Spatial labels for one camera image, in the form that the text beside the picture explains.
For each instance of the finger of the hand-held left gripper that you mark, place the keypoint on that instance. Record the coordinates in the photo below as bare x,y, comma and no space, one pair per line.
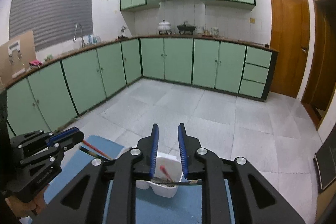
71,142
65,133

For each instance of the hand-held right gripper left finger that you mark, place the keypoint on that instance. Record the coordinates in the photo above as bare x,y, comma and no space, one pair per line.
155,150

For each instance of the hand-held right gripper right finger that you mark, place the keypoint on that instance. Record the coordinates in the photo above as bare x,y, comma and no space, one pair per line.
182,150

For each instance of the white plastic utensil holder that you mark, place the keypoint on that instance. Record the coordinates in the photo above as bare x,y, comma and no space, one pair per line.
168,163

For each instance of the black chopstick with red end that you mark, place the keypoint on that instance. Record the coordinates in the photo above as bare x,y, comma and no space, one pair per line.
90,154

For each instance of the person's left hand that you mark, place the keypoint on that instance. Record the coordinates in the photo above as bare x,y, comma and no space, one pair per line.
34,208

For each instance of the red cloth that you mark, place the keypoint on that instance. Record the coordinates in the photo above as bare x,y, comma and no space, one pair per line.
35,63

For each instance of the green base cabinets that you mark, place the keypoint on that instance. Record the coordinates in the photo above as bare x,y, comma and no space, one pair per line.
178,61

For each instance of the wooden board with clips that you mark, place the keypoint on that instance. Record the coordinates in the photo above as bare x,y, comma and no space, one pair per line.
26,50

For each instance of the dish soap bottles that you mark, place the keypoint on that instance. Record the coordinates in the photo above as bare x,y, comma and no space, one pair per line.
92,39

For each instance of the metal kitchen faucet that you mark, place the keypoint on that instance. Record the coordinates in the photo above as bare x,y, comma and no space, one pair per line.
80,29

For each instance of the black wok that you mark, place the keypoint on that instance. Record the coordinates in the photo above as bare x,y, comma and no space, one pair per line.
186,27

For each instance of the patterned ceramic jar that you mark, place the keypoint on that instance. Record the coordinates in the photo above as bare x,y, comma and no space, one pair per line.
215,31

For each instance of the white cooking pot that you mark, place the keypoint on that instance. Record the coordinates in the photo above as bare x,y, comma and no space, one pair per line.
164,26

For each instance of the grey window blind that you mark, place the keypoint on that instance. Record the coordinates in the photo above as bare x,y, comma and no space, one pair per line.
52,3

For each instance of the black glass-front cabinet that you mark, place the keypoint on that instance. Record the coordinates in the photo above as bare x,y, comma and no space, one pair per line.
328,161

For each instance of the closed wooden door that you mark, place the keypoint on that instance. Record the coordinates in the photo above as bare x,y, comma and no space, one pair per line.
288,40

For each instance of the open wooden doorway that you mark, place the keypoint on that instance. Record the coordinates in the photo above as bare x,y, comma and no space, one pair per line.
323,61

